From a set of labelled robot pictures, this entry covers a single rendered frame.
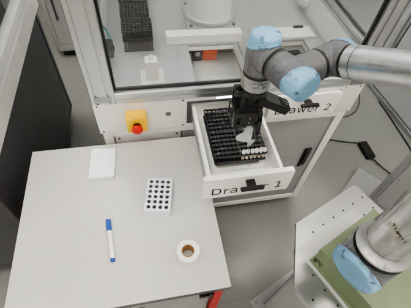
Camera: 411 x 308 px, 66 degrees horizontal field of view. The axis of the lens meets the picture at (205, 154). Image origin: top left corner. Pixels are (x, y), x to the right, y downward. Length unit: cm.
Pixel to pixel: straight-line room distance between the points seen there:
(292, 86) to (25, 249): 88
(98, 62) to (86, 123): 142
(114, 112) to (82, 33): 31
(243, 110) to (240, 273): 113
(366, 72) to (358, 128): 195
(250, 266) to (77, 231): 104
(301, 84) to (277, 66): 7
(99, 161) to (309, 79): 78
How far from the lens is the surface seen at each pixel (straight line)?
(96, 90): 109
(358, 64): 74
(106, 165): 117
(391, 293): 104
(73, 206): 113
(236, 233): 189
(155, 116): 117
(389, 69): 71
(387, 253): 73
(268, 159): 113
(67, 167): 123
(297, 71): 70
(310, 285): 105
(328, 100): 133
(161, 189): 107
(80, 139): 233
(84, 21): 95
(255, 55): 76
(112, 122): 119
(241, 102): 85
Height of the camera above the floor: 171
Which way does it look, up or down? 53 degrees down
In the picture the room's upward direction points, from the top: 6 degrees clockwise
